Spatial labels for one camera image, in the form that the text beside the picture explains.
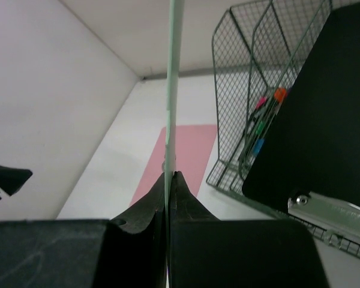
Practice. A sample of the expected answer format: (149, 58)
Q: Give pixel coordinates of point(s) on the green clipboard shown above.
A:
(176, 13)

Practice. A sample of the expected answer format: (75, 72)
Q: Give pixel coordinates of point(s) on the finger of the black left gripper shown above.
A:
(13, 179)

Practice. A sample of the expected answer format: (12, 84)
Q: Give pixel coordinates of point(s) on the pink clipboard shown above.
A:
(194, 145)

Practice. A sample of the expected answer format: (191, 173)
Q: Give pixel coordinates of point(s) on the green wire mesh organizer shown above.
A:
(257, 47)

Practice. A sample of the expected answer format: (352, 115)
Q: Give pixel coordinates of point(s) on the orange capped black highlighter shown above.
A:
(277, 99)

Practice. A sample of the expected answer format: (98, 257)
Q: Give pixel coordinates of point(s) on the black clipboard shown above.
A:
(309, 163)

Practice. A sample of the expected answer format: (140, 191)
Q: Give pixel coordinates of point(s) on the pink capped black highlighter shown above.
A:
(258, 110)

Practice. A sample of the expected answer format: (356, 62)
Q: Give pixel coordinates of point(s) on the blue capped black highlighter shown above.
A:
(253, 147)

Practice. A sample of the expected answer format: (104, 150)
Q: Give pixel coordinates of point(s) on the green capped black highlighter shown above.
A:
(255, 128)

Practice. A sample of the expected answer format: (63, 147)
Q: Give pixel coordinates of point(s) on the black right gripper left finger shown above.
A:
(126, 251)

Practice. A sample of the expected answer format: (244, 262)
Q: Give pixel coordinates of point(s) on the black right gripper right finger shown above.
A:
(207, 252)

